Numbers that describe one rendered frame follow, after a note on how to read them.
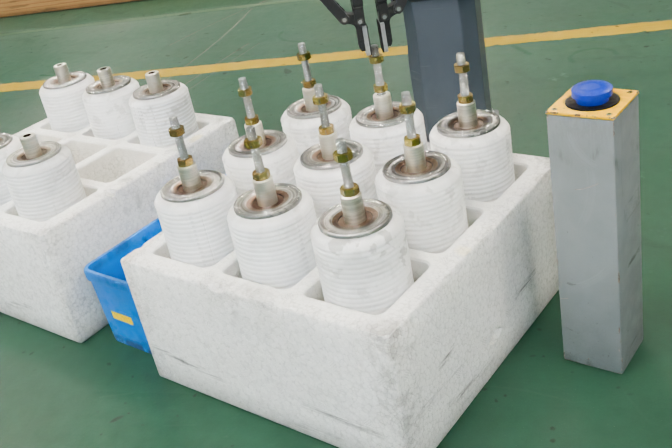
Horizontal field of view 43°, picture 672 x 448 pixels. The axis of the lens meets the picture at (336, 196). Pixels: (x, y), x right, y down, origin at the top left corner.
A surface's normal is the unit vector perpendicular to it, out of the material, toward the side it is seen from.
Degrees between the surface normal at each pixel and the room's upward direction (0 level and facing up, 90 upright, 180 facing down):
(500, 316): 90
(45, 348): 0
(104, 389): 0
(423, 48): 90
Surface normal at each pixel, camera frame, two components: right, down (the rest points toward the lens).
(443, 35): -0.23, 0.48
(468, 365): 0.79, 0.15
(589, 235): -0.58, 0.46
